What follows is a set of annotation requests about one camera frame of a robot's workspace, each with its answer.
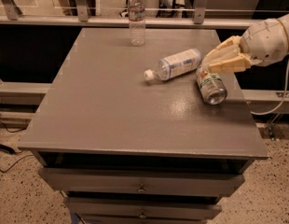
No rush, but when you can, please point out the top grey drawer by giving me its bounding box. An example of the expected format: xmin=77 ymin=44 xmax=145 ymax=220
xmin=39 ymin=168 xmax=244 ymax=197

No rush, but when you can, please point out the clear water bottle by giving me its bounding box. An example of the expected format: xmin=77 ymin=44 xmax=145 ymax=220
xmin=128 ymin=0 xmax=145 ymax=46

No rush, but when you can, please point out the metal railing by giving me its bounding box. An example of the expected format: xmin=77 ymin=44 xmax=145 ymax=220
xmin=0 ymin=0 xmax=269 ymax=30

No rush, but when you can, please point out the grey drawer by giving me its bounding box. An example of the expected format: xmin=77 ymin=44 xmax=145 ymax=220
xmin=39 ymin=168 xmax=244 ymax=197
xmin=64 ymin=198 xmax=221 ymax=220

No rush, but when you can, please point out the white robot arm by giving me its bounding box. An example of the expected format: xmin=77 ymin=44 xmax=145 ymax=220
xmin=201 ymin=14 xmax=289 ymax=73

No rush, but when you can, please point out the blue labelled plastic bottle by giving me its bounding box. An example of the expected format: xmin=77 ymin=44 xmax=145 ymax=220
xmin=144 ymin=49 xmax=201 ymax=81

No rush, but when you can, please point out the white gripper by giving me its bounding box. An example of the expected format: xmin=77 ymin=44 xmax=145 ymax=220
xmin=201 ymin=17 xmax=289 ymax=73

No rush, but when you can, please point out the green 7up can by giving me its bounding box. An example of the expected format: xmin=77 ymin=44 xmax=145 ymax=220
xmin=196 ymin=67 xmax=227 ymax=105

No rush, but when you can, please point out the grey drawer cabinet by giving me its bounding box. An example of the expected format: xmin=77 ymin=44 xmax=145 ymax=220
xmin=20 ymin=28 xmax=268 ymax=224

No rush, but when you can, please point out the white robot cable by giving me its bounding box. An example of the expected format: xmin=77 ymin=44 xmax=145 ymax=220
xmin=250 ymin=51 xmax=289 ymax=116

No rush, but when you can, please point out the black floor cable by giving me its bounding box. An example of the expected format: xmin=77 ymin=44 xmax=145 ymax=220
xmin=0 ymin=119 xmax=35 ymax=174

